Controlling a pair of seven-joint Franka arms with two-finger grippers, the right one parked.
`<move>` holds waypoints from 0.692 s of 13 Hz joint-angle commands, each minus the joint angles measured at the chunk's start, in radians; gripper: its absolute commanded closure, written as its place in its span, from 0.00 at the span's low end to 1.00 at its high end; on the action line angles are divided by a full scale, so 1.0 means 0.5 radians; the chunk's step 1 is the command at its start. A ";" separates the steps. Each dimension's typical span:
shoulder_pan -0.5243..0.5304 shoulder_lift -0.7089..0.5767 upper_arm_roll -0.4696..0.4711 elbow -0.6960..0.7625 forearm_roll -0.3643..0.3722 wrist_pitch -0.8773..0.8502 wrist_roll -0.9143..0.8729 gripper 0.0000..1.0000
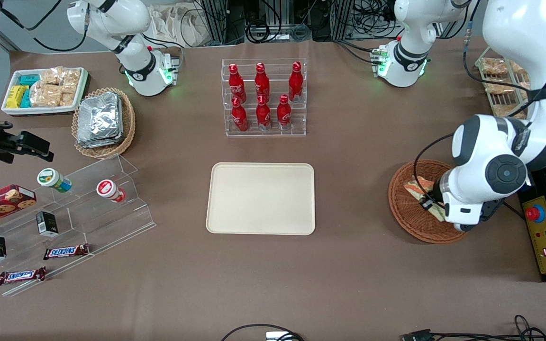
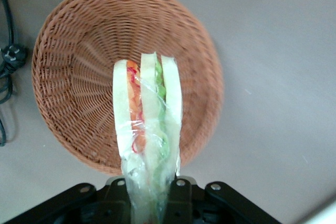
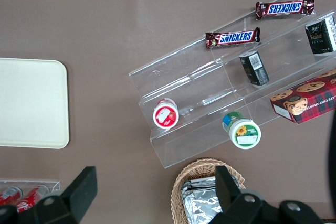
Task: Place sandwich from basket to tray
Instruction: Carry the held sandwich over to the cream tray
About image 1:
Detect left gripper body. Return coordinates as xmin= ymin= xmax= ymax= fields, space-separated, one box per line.
xmin=432 ymin=176 xmax=450 ymax=209

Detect triangle sandwich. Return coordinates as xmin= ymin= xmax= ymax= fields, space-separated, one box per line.
xmin=404 ymin=176 xmax=447 ymax=223

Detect white rectangular snack tray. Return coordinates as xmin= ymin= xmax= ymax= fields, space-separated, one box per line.
xmin=1 ymin=67 xmax=89 ymax=117

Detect brown wicker basket, round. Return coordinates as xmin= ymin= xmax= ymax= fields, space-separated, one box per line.
xmin=388 ymin=160 xmax=469 ymax=244

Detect light wicker basket, oval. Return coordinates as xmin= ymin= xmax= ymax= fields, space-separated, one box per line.
xmin=72 ymin=87 xmax=136 ymax=159

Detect beige plastic tray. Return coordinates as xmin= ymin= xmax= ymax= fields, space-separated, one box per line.
xmin=206 ymin=162 xmax=316 ymax=236

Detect green lid yogurt cup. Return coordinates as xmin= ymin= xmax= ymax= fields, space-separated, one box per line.
xmin=36 ymin=168 xmax=73 ymax=193

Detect rice cracker packet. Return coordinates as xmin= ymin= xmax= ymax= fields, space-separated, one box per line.
xmin=30 ymin=84 xmax=63 ymax=108
xmin=60 ymin=85 xmax=78 ymax=108
xmin=39 ymin=67 xmax=64 ymax=86
xmin=62 ymin=69 xmax=82 ymax=89

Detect yellow snack packet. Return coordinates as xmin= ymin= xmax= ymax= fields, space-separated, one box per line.
xmin=6 ymin=85 xmax=29 ymax=109

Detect silver foil pack stack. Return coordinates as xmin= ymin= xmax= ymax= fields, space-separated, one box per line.
xmin=76 ymin=92 xmax=125 ymax=149

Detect red lid yogurt cup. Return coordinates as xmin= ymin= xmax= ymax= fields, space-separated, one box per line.
xmin=96 ymin=179 xmax=127 ymax=203

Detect clear acrylic tiered stand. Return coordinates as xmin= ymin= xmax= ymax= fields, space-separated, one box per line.
xmin=0 ymin=154 xmax=156 ymax=297

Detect Snickers chocolate bar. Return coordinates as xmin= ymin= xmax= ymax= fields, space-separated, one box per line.
xmin=0 ymin=267 xmax=47 ymax=286
xmin=43 ymin=243 xmax=90 ymax=260

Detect red cola bottle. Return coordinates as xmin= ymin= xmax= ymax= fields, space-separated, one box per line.
xmin=231 ymin=97 xmax=250 ymax=133
xmin=228 ymin=63 xmax=247 ymax=104
xmin=255 ymin=62 xmax=271 ymax=101
xmin=277 ymin=94 xmax=292 ymax=131
xmin=256 ymin=95 xmax=272 ymax=132
xmin=288 ymin=61 xmax=304 ymax=103

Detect clear acrylic bottle rack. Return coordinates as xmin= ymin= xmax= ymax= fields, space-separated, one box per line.
xmin=221 ymin=58 xmax=308 ymax=138

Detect beige cloth bag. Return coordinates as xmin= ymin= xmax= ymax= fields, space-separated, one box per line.
xmin=147 ymin=4 xmax=208 ymax=48

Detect white wire rack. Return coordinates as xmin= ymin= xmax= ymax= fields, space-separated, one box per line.
xmin=474 ymin=45 xmax=546 ymax=120

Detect black cable connector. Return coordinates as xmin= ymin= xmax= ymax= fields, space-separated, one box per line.
xmin=400 ymin=329 xmax=435 ymax=341

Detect black tangled cables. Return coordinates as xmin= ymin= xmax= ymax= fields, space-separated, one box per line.
xmin=432 ymin=314 xmax=546 ymax=341

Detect black looped cable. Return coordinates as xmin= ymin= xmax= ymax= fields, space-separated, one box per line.
xmin=220 ymin=323 xmax=305 ymax=341

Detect aluminium frame rack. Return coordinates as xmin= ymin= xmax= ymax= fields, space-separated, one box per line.
xmin=200 ymin=0 xmax=355 ymax=44

